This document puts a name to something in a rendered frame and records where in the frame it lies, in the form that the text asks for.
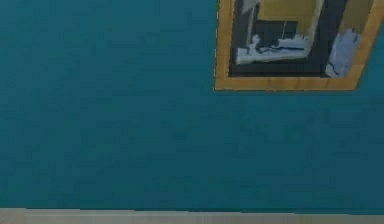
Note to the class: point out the wooden framed wall picture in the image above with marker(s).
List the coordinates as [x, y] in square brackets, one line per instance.
[286, 83]

